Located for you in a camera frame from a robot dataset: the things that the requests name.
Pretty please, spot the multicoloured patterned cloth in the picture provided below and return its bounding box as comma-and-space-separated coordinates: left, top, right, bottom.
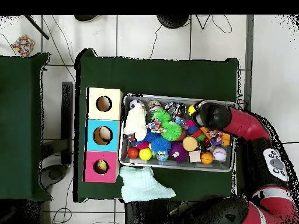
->
147, 118, 165, 134

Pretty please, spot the cream waffle cloth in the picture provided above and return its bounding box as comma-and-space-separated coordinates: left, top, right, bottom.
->
123, 108, 148, 141

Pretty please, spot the wooden box with three holes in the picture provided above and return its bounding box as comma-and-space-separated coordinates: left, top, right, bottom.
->
84, 87, 123, 183

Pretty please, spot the clear mesh bin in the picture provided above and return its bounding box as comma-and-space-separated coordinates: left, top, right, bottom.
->
119, 94, 237, 173

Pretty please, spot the blue spiky ball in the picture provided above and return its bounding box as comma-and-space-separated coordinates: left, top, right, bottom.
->
152, 136, 173, 155

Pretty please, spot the small soccer ball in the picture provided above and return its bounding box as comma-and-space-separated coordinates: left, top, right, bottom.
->
129, 99, 143, 110

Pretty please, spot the yellow-green ball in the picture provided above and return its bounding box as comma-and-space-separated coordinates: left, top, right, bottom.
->
140, 148, 154, 162

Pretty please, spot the red ball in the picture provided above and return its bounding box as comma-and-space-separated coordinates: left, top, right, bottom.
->
127, 148, 140, 159

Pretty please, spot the purple spiky ball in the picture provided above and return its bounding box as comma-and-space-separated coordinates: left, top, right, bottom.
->
172, 142, 189, 164

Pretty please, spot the dark green tablecloth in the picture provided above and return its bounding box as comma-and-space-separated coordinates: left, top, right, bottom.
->
74, 48, 240, 202
0, 52, 50, 201

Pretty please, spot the mint green cloth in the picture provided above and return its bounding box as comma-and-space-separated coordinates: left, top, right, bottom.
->
120, 166, 176, 203

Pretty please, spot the white baseball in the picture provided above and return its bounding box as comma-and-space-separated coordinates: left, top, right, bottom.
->
212, 146, 228, 162

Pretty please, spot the black chair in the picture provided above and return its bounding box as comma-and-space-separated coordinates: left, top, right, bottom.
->
41, 81, 75, 187

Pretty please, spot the black round stand base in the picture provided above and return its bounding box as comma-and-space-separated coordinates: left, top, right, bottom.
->
156, 15, 190, 29

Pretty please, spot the person's leg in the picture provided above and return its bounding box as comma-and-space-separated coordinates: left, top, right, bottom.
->
74, 15, 100, 22

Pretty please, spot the black rod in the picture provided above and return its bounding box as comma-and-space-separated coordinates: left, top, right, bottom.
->
24, 15, 50, 40

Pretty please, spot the multicoloured patterned object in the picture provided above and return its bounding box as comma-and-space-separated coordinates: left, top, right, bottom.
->
10, 34, 36, 57

